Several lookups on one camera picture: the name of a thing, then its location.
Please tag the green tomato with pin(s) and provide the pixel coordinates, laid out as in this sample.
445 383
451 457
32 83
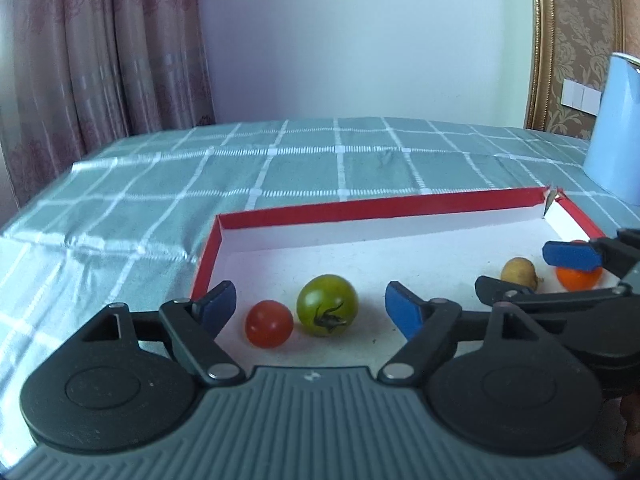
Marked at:
327 302

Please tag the small brown potato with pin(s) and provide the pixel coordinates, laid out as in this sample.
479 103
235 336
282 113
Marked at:
519 270

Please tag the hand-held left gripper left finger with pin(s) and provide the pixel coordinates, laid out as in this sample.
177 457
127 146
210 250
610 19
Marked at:
219 306

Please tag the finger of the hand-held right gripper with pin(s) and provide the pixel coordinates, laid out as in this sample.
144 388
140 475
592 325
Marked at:
572 256
525 296

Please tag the red cardboard box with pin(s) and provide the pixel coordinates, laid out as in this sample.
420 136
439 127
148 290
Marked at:
400 265

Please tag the orange tangerine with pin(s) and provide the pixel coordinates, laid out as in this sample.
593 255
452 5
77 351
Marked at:
580 279

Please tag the light blue kettle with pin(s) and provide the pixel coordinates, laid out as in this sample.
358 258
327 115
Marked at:
617 130

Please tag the pink patterned curtain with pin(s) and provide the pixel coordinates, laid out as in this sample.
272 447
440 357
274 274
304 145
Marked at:
100 50

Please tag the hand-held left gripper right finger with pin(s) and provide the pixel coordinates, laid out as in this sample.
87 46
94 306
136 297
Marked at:
404 309

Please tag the gold wall frame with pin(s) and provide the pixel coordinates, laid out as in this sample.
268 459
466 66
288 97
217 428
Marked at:
540 45

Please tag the white wall switch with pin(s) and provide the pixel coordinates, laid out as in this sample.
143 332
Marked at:
581 95

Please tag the red tomato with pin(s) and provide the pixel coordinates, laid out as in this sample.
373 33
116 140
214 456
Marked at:
269 323

